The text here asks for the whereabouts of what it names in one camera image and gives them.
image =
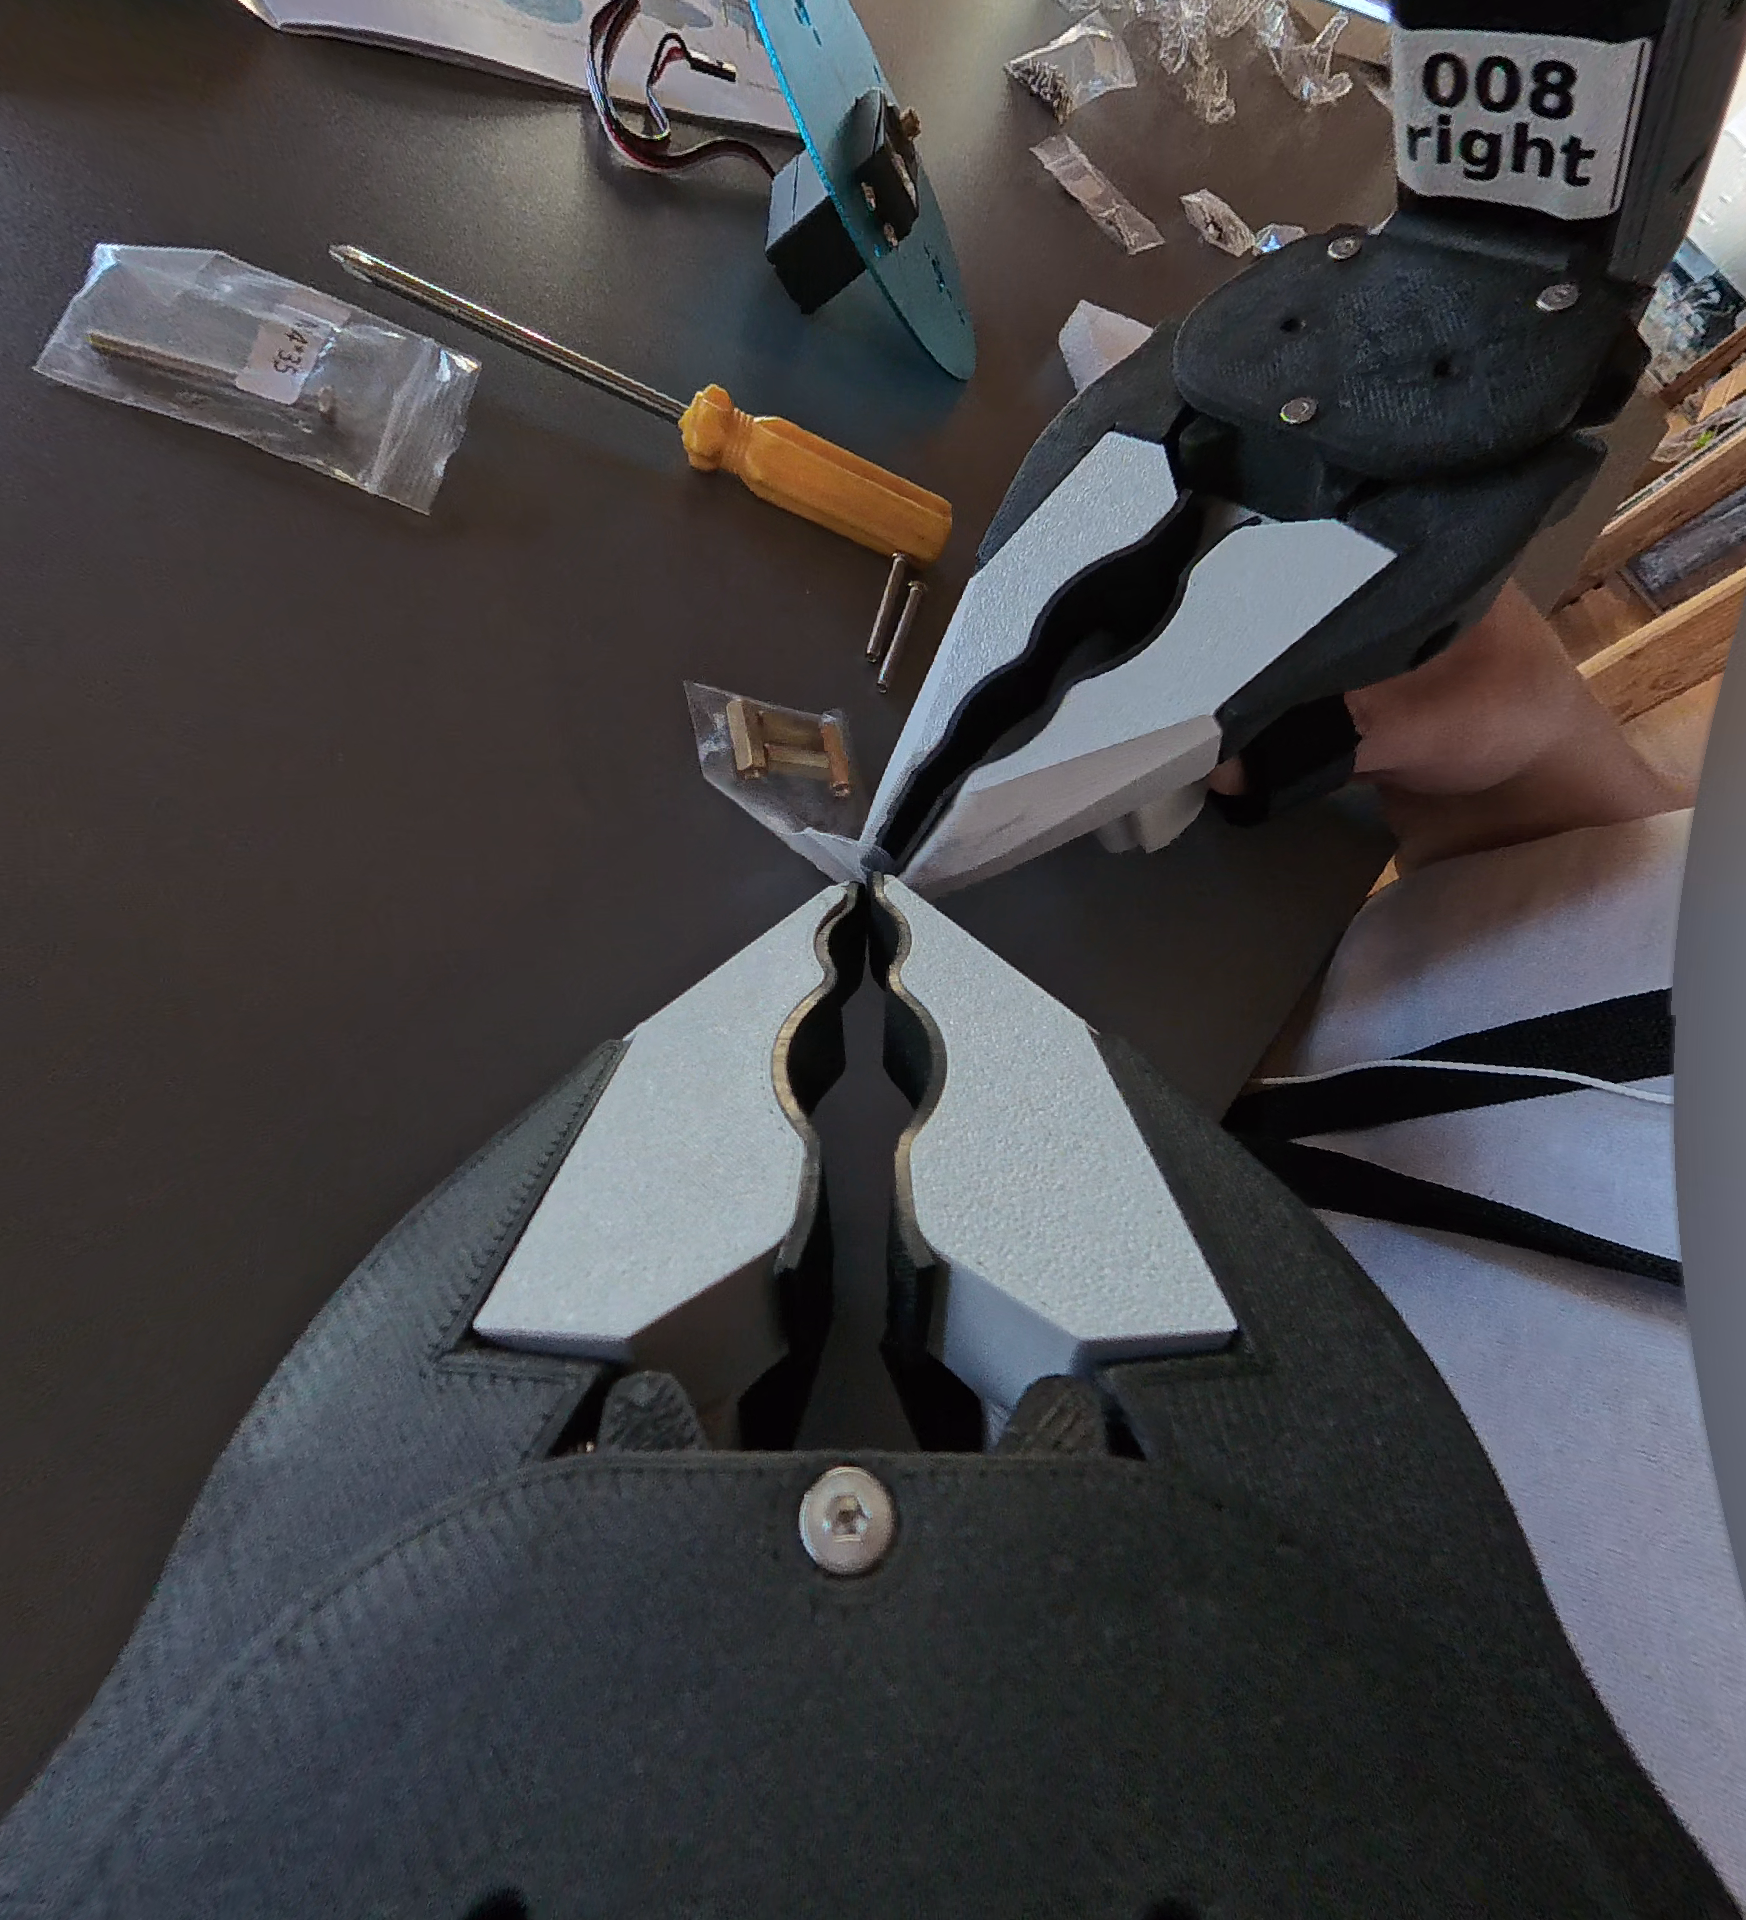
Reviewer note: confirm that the person's white garment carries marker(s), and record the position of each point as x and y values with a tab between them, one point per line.
1487	1501

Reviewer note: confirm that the clear bag of dark screws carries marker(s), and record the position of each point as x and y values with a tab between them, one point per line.
1069	61

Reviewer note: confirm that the white instruction booklet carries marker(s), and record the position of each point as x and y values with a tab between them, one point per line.
515	37

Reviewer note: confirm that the wooden shelf unit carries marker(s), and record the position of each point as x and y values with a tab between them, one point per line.
1699	438

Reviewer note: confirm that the white foam piece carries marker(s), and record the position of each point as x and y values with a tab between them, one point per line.
1106	340

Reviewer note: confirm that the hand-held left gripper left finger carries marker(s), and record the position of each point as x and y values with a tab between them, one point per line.
661	1184

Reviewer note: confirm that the labelled bag of long screws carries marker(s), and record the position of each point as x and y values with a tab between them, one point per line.
214	344

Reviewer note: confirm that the teal acrylic plate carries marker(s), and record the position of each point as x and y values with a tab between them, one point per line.
918	286

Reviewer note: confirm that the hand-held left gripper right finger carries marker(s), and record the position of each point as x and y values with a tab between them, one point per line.
1052	1184

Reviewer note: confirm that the small clear plastic bag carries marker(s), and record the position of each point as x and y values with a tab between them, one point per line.
716	713

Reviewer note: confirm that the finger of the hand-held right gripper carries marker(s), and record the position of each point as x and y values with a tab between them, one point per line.
1233	632
1052	558

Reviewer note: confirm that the small clear parts bag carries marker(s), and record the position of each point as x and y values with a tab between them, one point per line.
1097	188
1216	220

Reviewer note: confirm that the crumpled clear plastic wrap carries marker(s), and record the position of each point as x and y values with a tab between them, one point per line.
1233	46

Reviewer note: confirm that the long silver screw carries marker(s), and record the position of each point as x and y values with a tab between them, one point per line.
887	608
905	637

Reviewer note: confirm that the brass hex standoff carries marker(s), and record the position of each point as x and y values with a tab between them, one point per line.
742	746
837	768
797	760
797	732

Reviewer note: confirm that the dark grey desk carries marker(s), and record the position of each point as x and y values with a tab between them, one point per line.
288	899

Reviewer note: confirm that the person's right hand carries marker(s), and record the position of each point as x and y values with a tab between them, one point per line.
1504	736

